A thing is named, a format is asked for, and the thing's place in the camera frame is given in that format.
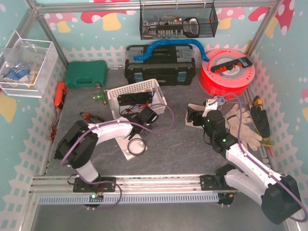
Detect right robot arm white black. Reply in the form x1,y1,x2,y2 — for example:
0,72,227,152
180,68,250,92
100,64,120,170
185,95,308,224

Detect orange multimeter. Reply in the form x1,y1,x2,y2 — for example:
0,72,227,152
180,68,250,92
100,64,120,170
54,81,68,110

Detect black wire mesh basket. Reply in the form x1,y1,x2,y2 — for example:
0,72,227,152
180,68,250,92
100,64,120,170
140,0,218,40

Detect black tape ring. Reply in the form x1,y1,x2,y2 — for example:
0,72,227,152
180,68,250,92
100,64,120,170
127,138,146,156

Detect blue corrugated hose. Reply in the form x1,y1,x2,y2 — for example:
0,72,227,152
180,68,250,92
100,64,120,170
133,39,210,63

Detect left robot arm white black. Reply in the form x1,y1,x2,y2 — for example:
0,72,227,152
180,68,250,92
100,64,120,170
54,105,175,185

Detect black toolbox with blue latches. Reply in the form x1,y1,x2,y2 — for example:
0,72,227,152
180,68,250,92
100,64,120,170
124,45,196,86

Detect orange black pliers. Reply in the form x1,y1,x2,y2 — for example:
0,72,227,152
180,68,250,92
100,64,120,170
79,112,104,124

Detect white work glove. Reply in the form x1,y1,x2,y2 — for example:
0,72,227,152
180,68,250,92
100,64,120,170
224,104,263,151

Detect red filament spool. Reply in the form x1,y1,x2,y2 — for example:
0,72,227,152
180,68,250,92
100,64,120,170
199,48,256,96

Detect yellow black screwdriver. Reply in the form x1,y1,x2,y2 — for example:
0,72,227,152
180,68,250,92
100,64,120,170
248,95,263,109

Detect green brass valve fitting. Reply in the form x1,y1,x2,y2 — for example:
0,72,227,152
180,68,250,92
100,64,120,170
92,90,108,105

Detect black battery holder in basket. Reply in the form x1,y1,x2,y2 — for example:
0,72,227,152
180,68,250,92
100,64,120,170
117,92,153,106

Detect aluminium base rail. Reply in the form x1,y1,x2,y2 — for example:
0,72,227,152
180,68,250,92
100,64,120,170
30,174,244,194

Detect grey slotted cable duct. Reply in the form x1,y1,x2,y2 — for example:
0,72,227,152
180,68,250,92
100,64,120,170
38,192,219,205

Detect red multimeter probe leads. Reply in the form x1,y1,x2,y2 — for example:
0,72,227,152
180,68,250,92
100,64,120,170
49,108,60,143

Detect white peg base plate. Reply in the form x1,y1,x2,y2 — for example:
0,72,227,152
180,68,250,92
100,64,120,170
115,134,147,161

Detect white plastic perforated basket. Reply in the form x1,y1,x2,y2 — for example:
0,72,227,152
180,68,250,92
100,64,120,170
107,79,167,119

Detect green plastic tool case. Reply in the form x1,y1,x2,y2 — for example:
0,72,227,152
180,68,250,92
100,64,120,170
64,60,108,89

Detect blue white glove in box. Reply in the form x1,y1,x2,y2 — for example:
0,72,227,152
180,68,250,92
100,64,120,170
5,63,30,82

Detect clear acrylic wall box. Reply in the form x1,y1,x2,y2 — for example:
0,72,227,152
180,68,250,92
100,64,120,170
0,32,58,98

